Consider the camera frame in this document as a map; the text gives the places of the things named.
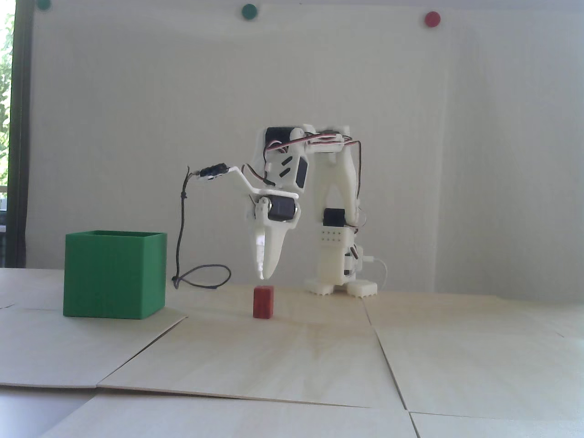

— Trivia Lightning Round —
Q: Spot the red block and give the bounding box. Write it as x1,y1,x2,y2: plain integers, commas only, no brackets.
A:
253,286,275,319

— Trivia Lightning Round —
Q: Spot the white usb cable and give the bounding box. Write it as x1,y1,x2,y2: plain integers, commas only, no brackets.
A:
370,257,389,291

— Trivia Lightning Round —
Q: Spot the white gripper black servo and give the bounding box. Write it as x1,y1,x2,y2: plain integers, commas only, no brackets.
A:
246,193,302,280

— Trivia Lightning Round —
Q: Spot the thin black cable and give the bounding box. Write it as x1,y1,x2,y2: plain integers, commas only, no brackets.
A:
172,165,232,290

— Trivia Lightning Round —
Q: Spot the light plywood panel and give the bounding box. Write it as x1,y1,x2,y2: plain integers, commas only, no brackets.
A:
0,268,188,389
363,292,584,420
97,283,408,410

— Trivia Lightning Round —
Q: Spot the green open box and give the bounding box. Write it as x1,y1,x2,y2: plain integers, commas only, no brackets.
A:
63,230,168,320

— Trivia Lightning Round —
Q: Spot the small wrist camera board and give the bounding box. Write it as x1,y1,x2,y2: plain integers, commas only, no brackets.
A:
194,162,231,181

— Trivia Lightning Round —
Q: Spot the dark window frame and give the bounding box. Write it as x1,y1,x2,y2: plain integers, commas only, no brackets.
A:
9,0,36,269

